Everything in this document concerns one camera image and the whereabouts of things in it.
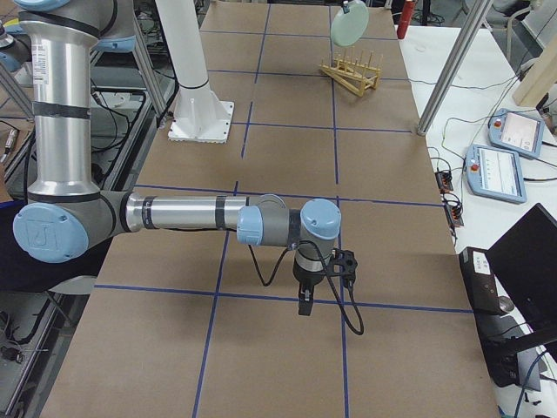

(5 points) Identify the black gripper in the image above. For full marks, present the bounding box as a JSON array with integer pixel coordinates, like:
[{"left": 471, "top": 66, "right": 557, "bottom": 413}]
[{"left": 292, "top": 240, "right": 330, "bottom": 316}]

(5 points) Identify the light green plate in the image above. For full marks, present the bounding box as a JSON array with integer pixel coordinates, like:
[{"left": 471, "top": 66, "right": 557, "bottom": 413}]
[{"left": 330, "top": 1, "right": 369, "bottom": 47}]

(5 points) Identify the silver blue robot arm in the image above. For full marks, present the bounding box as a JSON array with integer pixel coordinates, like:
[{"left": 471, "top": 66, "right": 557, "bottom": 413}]
[{"left": 13, "top": 1, "right": 341, "bottom": 315}]

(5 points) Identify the red bottle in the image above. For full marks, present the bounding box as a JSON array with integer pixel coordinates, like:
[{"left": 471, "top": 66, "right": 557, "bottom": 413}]
[{"left": 397, "top": 0, "right": 416, "bottom": 40}]

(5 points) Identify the wooden dish rack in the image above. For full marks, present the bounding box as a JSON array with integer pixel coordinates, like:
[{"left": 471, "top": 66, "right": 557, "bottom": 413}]
[{"left": 319, "top": 47, "right": 383, "bottom": 98}]

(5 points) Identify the near orange connector block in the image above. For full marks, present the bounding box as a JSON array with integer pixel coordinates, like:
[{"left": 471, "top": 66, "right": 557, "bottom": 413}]
[{"left": 443, "top": 200, "right": 464, "bottom": 228}]

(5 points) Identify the orange connector block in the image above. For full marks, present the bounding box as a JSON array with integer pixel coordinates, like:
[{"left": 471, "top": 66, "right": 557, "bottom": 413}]
[
  {"left": 434, "top": 170, "right": 453, "bottom": 193},
  {"left": 443, "top": 200, "right": 464, "bottom": 228}
]

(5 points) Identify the far orange connector block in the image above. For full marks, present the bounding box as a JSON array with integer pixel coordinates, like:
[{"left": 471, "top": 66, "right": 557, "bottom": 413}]
[{"left": 434, "top": 170, "right": 453, "bottom": 193}]

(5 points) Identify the black computer box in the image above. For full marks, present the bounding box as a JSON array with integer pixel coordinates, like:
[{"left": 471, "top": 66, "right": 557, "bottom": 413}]
[{"left": 459, "top": 246, "right": 515, "bottom": 315}]

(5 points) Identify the wooden beam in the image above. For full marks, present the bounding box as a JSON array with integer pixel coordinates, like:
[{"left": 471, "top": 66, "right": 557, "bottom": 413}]
[{"left": 513, "top": 37, "right": 557, "bottom": 107}]

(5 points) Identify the far teach pendant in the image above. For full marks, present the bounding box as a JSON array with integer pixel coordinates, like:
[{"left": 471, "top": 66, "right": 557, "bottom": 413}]
[{"left": 488, "top": 108, "right": 545, "bottom": 159}]

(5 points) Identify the teach pendant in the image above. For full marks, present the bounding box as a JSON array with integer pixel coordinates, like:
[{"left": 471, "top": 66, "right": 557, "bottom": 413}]
[
  {"left": 488, "top": 108, "right": 545, "bottom": 159},
  {"left": 465, "top": 145, "right": 527, "bottom": 204}
]

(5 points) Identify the black monitor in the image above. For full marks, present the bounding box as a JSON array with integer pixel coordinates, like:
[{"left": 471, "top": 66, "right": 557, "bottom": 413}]
[{"left": 487, "top": 203, "right": 556, "bottom": 330}]

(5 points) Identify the near teach pendant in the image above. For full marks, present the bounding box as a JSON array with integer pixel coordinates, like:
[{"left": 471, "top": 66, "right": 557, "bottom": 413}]
[{"left": 465, "top": 145, "right": 527, "bottom": 204}]

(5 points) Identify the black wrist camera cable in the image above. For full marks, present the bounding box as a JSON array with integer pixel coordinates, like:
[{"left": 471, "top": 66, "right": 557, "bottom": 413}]
[{"left": 248, "top": 240, "right": 366, "bottom": 336}]

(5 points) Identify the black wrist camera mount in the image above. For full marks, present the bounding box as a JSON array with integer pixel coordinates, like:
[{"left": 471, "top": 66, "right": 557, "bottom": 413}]
[{"left": 327, "top": 248, "right": 358, "bottom": 281}]

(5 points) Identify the aluminium frame post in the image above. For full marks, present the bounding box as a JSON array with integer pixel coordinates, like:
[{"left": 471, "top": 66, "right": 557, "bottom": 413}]
[{"left": 417, "top": 0, "right": 493, "bottom": 136}]

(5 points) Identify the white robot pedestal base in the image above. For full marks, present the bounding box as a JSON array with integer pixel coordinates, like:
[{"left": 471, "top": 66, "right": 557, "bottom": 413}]
[{"left": 156, "top": 0, "right": 234, "bottom": 144}]

